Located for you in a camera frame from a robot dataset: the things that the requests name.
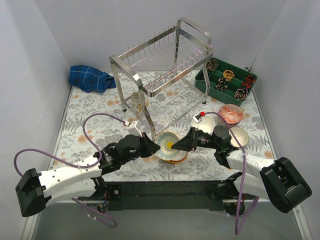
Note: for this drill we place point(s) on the steel two-tier dish rack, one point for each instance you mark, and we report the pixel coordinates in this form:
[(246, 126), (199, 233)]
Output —
[(157, 69)]

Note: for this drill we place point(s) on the yellow sun patterned bowl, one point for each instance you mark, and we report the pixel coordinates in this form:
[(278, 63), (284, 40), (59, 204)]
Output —
[(166, 140)]

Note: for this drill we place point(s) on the green compartment tray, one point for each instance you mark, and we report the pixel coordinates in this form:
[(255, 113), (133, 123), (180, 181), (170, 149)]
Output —
[(226, 97)]

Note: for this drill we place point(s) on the blue plaid cloth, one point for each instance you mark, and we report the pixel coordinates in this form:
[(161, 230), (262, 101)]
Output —
[(90, 79)]

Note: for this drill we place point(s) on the white grey-rimmed bowl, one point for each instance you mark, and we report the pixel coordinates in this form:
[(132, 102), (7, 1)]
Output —
[(205, 123)]

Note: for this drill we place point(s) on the cream floral bowl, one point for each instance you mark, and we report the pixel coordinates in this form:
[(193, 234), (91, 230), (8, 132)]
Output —
[(135, 101)]

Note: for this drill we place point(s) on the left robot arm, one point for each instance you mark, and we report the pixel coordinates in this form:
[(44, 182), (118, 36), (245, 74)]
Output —
[(36, 189)]

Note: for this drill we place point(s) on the aluminium frame rail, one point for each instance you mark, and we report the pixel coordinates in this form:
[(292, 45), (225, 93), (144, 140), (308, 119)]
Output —
[(66, 220)]

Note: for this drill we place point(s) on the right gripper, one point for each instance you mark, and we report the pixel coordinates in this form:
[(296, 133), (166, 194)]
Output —
[(194, 139)]

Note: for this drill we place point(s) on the rolled yellow sock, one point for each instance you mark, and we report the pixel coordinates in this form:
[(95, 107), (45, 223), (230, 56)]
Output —
[(228, 74)]

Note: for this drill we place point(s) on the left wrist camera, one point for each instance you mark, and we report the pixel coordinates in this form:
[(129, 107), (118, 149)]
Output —
[(133, 128)]

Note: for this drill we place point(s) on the rolled dark floral sock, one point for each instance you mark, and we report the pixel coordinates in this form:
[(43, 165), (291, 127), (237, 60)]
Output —
[(211, 65)]

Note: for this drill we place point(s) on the dark teal bowl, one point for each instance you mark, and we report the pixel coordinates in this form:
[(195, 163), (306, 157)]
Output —
[(240, 135)]

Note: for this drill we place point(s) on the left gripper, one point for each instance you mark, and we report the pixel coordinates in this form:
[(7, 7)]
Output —
[(144, 145)]

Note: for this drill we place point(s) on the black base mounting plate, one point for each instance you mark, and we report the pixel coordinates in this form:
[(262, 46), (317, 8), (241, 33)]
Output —
[(212, 195)]

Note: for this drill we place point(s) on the orange and white bowl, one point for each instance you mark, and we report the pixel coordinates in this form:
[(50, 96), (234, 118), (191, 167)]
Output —
[(180, 156)]

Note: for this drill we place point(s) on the rolled brown patterned sock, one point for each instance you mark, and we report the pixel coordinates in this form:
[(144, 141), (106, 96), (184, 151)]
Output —
[(241, 94)]

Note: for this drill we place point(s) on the red patterned bowl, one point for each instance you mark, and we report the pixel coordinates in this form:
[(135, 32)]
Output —
[(232, 113)]

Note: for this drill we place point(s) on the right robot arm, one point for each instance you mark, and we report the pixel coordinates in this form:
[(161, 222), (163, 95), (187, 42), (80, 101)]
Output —
[(276, 180)]

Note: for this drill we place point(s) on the floral table mat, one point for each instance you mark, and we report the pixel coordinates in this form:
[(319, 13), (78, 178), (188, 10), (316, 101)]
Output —
[(93, 120)]

